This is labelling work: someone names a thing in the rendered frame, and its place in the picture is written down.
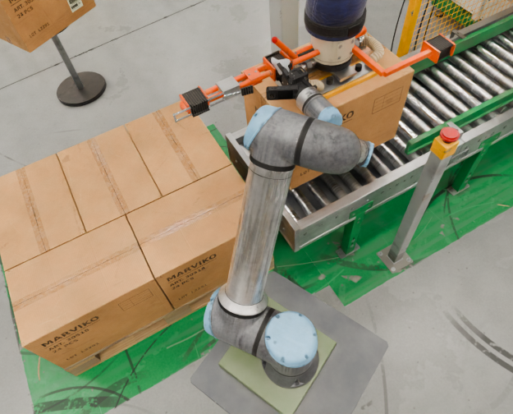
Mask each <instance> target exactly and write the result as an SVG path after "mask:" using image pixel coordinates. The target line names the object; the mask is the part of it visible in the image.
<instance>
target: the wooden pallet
mask: <svg viewBox="0 0 513 414"><path fill-rule="evenodd" d="M271 269H274V259H273V257H272V260H271V264H270V267H269V271H270V270H271ZM225 283H227V282H225ZM225 283H223V284H221V285H220V286H218V287H216V288H214V289H212V290H210V291H209V292H206V293H205V294H203V295H201V296H199V297H197V298H195V299H194V300H192V301H189V302H188V303H186V304H185V305H183V306H180V307H178V308H177V309H175V308H174V307H173V308H174V310H173V311H171V312H169V313H167V314H166V315H164V316H162V317H160V318H158V319H156V320H155V321H153V322H151V323H149V324H147V325H145V326H144V327H142V328H140V329H137V330H136V331H135V332H133V333H130V334H128V335H126V336H125V337H124V338H121V339H119V340H117V341H116V342H114V343H112V344H110V345H108V346H106V347H105V348H103V349H101V350H99V351H97V352H95V353H94V354H92V355H90V356H88V357H86V358H84V359H83V360H81V361H78V362H77V363H75V364H73V365H72V366H69V367H67V368H66V369H64V370H66V371H67V372H69V373H71V374H73V375H75V376H77V375H80V374H82V373H84V372H85V371H87V370H89V369H91V368H92V367H94V366H96V365H98V364H100V363H101V362H103V361H106V360H107V359H109V358H110V357H113V356H115V355H116V354H118V353H119V352H122V351H124V350H126V349H127V348H128V347H131V346H133V345H135V344H137V343H138V342H140V341H142V340H144V339H146V338H147V337H149V336H151V335H153V334H155V333H157V332H158V331H160V330H162V329H164V328H166V327H167V326H169V325H171V324H173V323H175V322H177V321H178V320H181V319H182V318H184V317H186V316H188V315H190V314H191V313H193V312H195V311H197V310H199V309H200V308H202V307H204V306H206V305H207V304H208V303H209V302H210V298H211V296H212V295H213V293H214V292H215V291H216V290H217V289H218V288H221V287H222V286H223V285H224V284H225Z"/></svg>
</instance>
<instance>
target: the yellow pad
mask: <svg viewBox="0 0 513 414"><path fill-rule="evenodd" d="M350 66H351V67H352V68H353V69H355V70H356V71H357V75H355V76H352V77H351V78H349V79H346V80H344V81H342V82H340V81H339V80H338V79H337V78H336V77H335V76H334V75H333V74H330V75H328V76H325V77H323V78H321V79H319V81H322V82H323V83H324V89H323V90H321V91H319V92H320V93H321V94H322V95H323V96H324V97H325V98H326V99H329V98H331V97H332V96H334V95H336V94H340V93H341V92H343V91H345V90H348V89H349V88H351V87H354V86H356V85H358V84H360V83H362V82H364V81H367V80H369V79H371V78H373V77H375V76H377V75H378V74H377V73H376V72H375V71H373V70H372V69H371V68H370V67H368V66H367V65H366V64H365V63H364V62H363V61H358V62H356V63H354V64H352V65H350Z"/></svg>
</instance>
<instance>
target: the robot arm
mask: <svg viewBox="0 0 513 414"><path fill-rule="evenodd" d="M290 62H291V61H290V60H289V59H287V58H286V59H282V60H277V59H276V58H274V57H272V64H273V65H274V67H275V68H276V69H277V71H278V73H279V75H283V76H282V79H281V80H278V81H277V78H276V81H275V82H276V84H277V86H268V87H267V88H266V98H267V100H279V99H295V101H296V106H297V107H298V108H299V109H300V111H301V112H302V113H303V114H304V115H302V114H299V113H294V112H292V111H289V110H285V109H283V108H281V107H279V108H277V107H273V106H270V105H264V106H262V107H261V108H259V109H258V110H257V111H256V113H255V114H254V116H253V117H252V118H251V120H250V123H249V125H248V126H247V129H246V131H245V136H244V147H245V148H246V149H247V150H250V165H249V169H248V173H247V178H246V183H245V191H244V195H243V200H242V205H241V209H240V217H239V222H238V227H237V231H236V239H235V244H234V248H233V253H232V258H231V266H230V270H229V274H228V280H227V283H225V284H224V285H223V286H222V287H219V288H218V289H217V290H216V291H215V292H214V293H213V295H212V296H211V298H210V302H209V303H208V304H207V307H206V310H205V313H204V329H205V331H206V332H207V333H208V334H210V335H212V336H214V337H215V338H216V339H219V340H221V341H223V342H225V343H228V344H230V345H232V346H233V347H237V348H239V349H240V350H242V351H244V352H247V353H249V354H251V355H253V356H255V357H257V358H259V359H262V365H263V369H264V371H265V373H266V375H267V377H268V378H269V379H270V380H271V381H272V382H273V383H274V384H276V385H278V386H280V387H283V388H286V389H296V388H299V387H302V386H304V385H306V384H307V383H308V382H310V380H311V379H312V378H313V377H314V375H315V373H316V371H317V369H318V363H319V355H318V337H317V333H316V330H315V327H314V325H313V324H312V322H311V321H310V320H309V319H308V318H307V317H306V316H304V315H302V314H301V313H299V312H295V311H284V312H280V311H279V310H275V309H273V308H272V307H269V306H268V297H267V294H266V293H265V291H264V288H265V284H266V281H267V276H268V271H269V267H270V264H271V260H272V257H273V251H274V246H275V243H276V240H277V234H278V230H279V227H280V223H281V220H282V213H283V210H284V206H285V203H286V197H287V193H288V190H289V186H290V183H291V176H292V173H293V170H294V169H295V166H296V165H297V166H300V167H303V168H307V169H311V170H314V171H318V172H321V173H328V174H343V173H347V172H349V171H350V170H351V169H352V168H354V167H355V165H359V166H360V167H367V166H368V164H369V160H370V158H371V155H372V153H373V148H374V143H371V142H370V141H366V140H361V139H359V138H358V136H357V135H356V134H355V133H354V132H353V131H351V130H349V129H347V128H345V127H343V126H341V124H342V115H341V114H340V113H339V111H338V109H337V108H335V107H334V106H333V105H332V104H331V103H330V102H329V101H328V100H327V99H326V98H325V97H324V96H323V95H322V94H321V93H320V92H319V91H318V90H317V88H318V87H317V86H316V85H311V84H310V83H309V74H308V73H307V72H306V71H305V70H304V69H303V68H302V67H297V68H294V69H292V70H291V72H289V70H290V69H289V67H288V65H289V64H290ZM301 69H302V70H303V71H302V70H301ZM306 79H307V80H306Z"/></svg>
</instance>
